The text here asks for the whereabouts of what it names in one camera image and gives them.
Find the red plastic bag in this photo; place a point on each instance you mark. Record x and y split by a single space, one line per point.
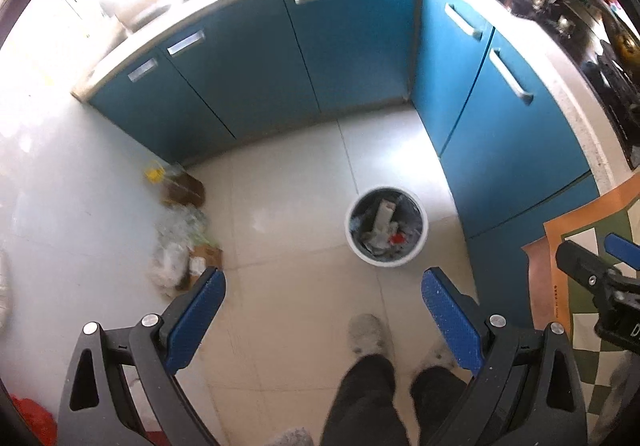
32 421

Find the person's left leg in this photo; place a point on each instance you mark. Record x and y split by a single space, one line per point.
365 406

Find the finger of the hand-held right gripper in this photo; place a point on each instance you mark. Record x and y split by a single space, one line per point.
622 251
582 266

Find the grey fuzzy slipper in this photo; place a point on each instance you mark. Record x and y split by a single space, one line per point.
370 338
440 356

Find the person's right leg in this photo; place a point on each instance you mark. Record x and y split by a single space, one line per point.
437 393

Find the green checked tablecloth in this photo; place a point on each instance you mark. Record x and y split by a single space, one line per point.
590 326

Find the pile of clear plastic bags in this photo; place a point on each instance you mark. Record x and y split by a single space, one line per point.
175 246

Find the person's leg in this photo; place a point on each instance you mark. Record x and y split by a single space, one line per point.
437 393
365 406

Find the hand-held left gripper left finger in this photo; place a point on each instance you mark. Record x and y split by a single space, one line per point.
197 316

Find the person's right forearm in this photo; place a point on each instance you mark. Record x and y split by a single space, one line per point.
620 391

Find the round waste bin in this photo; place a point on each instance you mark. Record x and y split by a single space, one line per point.
387 246

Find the cooking oil bottle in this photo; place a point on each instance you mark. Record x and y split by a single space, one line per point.
180 186

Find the black glass gas stove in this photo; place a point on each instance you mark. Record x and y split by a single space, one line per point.
590 40

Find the small cardboard box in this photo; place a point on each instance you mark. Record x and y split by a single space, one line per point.
207 261

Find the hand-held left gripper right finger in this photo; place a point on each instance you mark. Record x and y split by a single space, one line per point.
450 321

